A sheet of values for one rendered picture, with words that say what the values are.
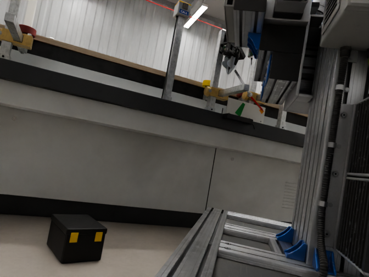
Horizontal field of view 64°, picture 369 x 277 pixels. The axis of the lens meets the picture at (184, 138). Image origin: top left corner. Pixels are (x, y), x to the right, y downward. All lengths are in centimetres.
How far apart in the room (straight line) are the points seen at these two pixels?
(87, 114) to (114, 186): 46
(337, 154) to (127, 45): 868
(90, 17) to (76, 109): 798
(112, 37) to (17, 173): 783
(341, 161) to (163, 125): 96
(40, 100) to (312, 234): 119
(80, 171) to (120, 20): 800
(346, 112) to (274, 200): 146
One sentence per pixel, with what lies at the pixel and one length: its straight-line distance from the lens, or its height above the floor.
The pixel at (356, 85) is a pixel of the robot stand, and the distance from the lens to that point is 85.
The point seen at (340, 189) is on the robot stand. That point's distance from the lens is 81.
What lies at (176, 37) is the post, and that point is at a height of 104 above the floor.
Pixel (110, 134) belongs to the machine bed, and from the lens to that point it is 168.
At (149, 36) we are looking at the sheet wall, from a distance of 946.
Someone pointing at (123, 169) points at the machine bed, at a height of 30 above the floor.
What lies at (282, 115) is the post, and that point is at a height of 78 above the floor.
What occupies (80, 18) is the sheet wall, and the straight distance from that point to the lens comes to 934.
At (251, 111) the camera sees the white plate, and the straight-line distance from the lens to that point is 177.
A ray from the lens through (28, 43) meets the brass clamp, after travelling 149.
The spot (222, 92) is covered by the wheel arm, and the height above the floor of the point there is 81.
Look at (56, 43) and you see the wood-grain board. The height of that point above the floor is 89.
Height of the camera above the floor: 43
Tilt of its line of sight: 3 degrees up
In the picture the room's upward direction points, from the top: 10 degrees clockwise
